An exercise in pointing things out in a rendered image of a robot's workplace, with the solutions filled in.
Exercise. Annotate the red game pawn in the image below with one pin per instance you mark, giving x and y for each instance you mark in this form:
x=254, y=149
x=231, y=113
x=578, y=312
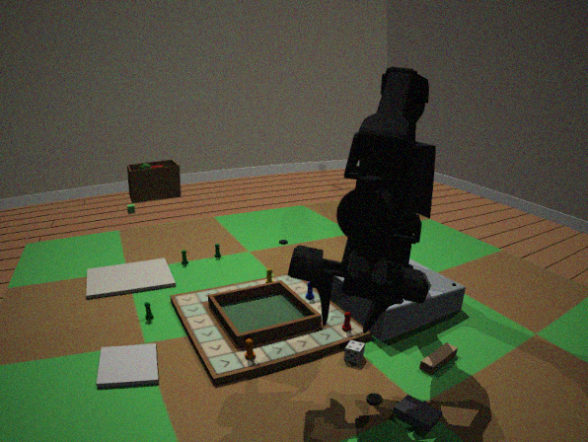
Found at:
x=347, y=326

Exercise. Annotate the orange game pawn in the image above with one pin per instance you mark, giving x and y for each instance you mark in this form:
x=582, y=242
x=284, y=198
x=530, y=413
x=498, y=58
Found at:
x=250, y=354

